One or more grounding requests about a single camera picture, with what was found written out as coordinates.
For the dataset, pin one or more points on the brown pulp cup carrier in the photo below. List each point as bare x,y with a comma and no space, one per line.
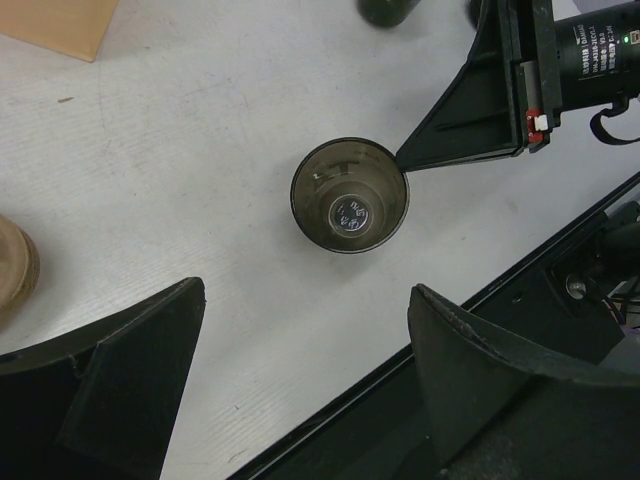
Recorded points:
20,269

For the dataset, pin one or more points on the brown paper bag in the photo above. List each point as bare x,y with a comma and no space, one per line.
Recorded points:
72,28

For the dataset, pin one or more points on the black paper coffee cup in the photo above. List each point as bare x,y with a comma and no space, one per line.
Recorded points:
348,195

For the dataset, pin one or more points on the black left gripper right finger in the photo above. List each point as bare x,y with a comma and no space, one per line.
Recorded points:
503,407

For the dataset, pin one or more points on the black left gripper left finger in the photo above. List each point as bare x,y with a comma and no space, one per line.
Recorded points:
101,401

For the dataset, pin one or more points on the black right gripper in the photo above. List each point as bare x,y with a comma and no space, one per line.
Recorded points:
583,61

